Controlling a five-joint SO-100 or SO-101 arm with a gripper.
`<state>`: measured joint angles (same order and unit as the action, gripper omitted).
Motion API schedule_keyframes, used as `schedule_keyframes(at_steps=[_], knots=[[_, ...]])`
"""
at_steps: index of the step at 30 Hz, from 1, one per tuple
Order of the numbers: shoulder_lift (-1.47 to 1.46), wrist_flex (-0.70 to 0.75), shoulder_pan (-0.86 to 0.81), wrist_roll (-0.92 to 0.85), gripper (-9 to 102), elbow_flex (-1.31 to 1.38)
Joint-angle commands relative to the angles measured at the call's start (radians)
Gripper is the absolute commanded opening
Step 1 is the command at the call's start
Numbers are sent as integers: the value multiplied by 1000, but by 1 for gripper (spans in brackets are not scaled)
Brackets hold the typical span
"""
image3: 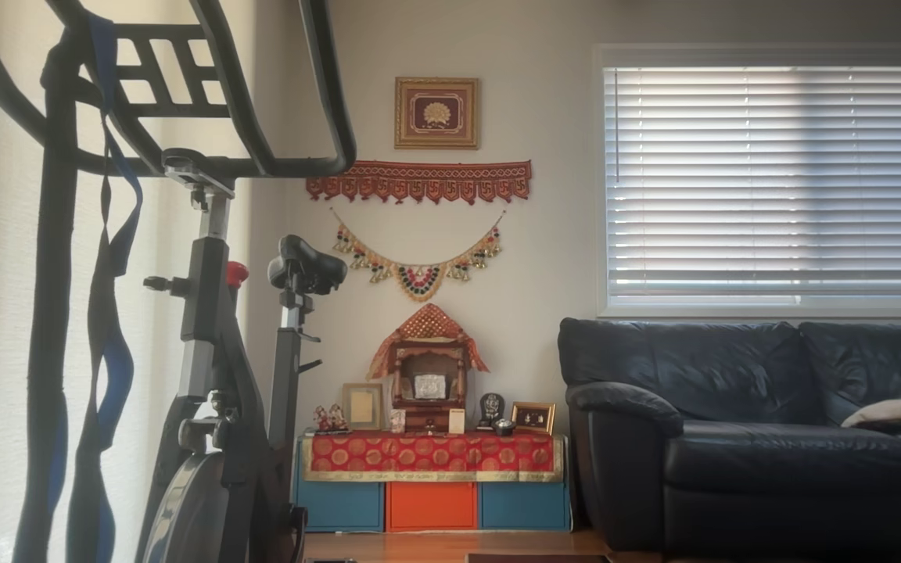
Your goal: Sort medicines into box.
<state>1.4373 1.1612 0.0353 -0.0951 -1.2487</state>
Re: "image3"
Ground beaded garland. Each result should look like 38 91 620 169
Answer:
329 207 508 303

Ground wooden shrine with canopy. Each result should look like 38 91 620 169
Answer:
366 303 490 435

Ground dark idol plaque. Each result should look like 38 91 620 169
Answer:
477 393 506 431

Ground red gold patterned cloth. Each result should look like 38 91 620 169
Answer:
300 432 565 482

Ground small figurines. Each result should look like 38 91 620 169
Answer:
312 404 351 435

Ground blue and orange cabinet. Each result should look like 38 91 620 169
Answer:
293 436 573 534

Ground black exercise bike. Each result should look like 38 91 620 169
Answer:
0 0 357 563

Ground sheer white curtain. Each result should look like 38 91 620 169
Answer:
0 0 256 563

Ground black leather sofa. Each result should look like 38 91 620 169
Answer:
558 317 901 560

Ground white window blind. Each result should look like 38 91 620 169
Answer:
598 45 901 317

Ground red embroidered wall hanging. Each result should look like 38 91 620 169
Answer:
306 160 533 206

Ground pale picture frame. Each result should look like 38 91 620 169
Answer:
341 382 385 432

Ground small gold picture frame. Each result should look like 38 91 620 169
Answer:
511 401 557 436

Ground gold framed wall picture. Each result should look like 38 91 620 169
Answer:
394 76 481 151

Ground blue black strap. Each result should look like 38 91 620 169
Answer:
13 31 80 563
67 12 145 563

